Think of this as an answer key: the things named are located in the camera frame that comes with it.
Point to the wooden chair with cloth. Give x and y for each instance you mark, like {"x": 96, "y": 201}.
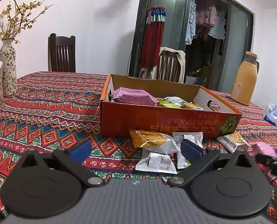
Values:
{"x": 168, "y": 67}

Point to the yellow packet in box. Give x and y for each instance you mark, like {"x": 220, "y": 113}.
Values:
{"x": 192, "y": 106}

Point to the silver packet in box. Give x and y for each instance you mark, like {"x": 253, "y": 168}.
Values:
{"x": 176, "y": 100}

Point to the pink hanging garment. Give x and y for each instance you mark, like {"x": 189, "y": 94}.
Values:
{"x": 206, "y": 13}

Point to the light blue hanging shirt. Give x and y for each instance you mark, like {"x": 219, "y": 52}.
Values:
{"x": 191, "y": 26}

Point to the cracker packet right of box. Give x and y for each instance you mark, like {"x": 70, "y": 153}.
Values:
{"x": 233, "y": 142}

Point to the large pink snack packet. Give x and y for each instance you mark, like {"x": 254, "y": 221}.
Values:
{"x": 134, "y": 96}

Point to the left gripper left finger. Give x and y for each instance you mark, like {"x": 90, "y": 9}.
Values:
{"x": 58, "y": 168}

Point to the red tasselled hanging ornament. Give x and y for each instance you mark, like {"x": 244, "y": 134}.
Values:
{"x": 153, "y": 35}

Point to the yellow thermos jug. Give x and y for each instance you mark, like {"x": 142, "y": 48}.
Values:
{"x": 246, "y": 79}

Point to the white snack packet lower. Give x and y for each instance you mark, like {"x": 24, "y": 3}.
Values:
{"x": 155, "y": 162}

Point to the floral ceramic vase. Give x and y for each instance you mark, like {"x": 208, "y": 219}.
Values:
{"x": 9, "y": 79}

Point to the patterned red tablecloth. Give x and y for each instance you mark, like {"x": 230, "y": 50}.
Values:
{"x": 54, "y": 109}

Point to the yellow cracker snack packet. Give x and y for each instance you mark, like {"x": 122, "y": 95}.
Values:
{"x": 154, "y": 141}

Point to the dark wooden chair left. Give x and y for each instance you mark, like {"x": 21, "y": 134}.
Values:
{"x": 61, "y": 53}

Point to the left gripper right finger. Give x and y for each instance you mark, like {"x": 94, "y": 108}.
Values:
{"x": 204, "y": 160}

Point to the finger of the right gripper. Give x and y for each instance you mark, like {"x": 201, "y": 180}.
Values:
{"x": 267, "y": 161}

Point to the white packet under finger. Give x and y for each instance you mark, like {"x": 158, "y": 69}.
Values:
{"x": 191, "y": 149}

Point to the yellow flower branches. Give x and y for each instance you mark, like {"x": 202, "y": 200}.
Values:
{"x": 18, "y": 17}

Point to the beige cloth on chair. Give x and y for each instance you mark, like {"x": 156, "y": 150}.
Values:
{"x": 150, "y": 73}

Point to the green snack packet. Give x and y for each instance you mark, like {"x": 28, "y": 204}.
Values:
{"x": 167, "y": 104}

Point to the white tissue pack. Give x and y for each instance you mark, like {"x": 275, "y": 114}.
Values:
{"x": 270, "y": 114}

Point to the black sliding door frame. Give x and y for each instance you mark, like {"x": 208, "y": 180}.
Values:
{"x": 215, "y": 54}

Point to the orange cardboard box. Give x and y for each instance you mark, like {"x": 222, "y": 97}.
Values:
{"x": 217, "y": 117}

